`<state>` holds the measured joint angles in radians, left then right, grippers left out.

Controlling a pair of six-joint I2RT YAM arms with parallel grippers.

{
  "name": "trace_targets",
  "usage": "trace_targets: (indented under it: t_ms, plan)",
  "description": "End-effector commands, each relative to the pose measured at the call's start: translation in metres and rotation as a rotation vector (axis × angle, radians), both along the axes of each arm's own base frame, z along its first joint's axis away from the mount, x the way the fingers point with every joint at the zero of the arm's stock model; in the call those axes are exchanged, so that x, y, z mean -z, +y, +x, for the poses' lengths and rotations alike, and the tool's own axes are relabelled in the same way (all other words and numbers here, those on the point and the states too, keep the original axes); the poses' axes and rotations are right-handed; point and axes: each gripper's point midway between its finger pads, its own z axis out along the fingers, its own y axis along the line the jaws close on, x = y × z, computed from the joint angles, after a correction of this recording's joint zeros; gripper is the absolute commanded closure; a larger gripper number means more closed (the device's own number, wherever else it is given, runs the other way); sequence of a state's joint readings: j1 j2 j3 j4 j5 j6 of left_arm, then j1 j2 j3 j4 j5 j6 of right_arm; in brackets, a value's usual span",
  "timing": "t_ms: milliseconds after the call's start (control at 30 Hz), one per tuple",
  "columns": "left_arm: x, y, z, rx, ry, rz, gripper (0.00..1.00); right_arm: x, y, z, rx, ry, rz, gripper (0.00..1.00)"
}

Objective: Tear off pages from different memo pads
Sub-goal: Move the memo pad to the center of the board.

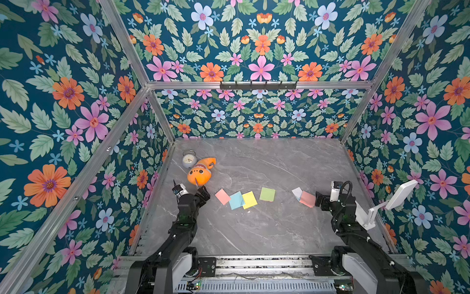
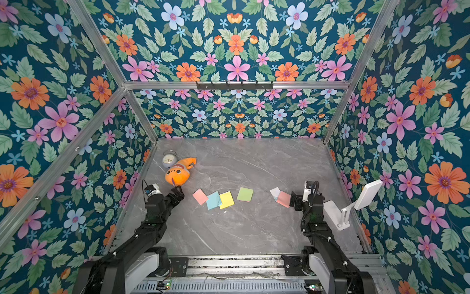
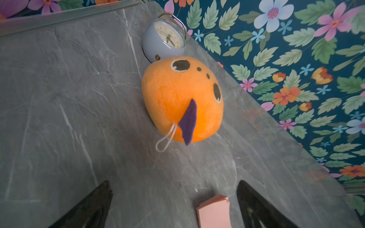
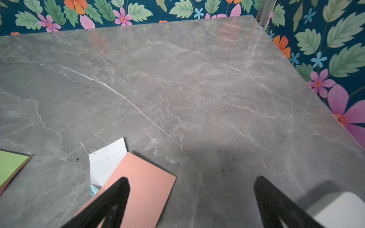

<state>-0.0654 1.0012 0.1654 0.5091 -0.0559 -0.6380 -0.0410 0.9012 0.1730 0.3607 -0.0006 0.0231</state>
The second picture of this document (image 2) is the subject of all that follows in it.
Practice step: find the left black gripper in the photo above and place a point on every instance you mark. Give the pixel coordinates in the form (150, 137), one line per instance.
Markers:
(179, 196)

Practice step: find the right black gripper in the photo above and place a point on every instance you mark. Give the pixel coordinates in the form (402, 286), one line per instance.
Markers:
(299, 198)

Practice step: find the pink memo pad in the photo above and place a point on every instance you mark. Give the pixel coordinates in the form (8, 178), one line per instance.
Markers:
(200, 197)
(284, 199)

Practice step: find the pale white memo pad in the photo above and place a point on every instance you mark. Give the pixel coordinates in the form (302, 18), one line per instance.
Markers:
(275, 192)

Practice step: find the blue memo pad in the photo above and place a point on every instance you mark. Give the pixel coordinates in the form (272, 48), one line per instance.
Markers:
(213, 200)

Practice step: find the green memo pad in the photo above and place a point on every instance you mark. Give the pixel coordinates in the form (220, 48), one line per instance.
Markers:
(245, 194)

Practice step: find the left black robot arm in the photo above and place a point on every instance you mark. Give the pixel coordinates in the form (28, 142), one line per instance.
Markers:
(122, 269)

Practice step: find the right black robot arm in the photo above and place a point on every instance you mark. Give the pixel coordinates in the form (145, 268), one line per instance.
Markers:
(324, 257)

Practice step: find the yellow memo pad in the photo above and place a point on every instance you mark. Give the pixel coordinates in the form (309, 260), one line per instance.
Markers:
(226, 200)

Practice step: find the orange fish plush toy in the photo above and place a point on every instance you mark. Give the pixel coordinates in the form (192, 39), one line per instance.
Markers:
(179, 173)

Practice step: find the small white alarm clock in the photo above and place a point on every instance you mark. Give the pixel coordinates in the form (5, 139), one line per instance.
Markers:
(169, 158)

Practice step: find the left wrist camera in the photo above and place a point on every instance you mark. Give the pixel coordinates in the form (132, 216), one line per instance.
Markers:
(152, 189)

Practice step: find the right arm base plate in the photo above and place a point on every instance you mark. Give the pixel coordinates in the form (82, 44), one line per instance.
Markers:
(292, 265)

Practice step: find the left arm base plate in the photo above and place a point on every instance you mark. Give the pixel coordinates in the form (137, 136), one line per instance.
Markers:
(175, 266)

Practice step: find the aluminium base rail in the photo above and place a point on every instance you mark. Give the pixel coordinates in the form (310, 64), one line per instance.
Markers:
(250, 274)

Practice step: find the black hook rail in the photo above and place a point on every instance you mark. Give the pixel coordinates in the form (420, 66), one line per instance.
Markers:
(228, 86)

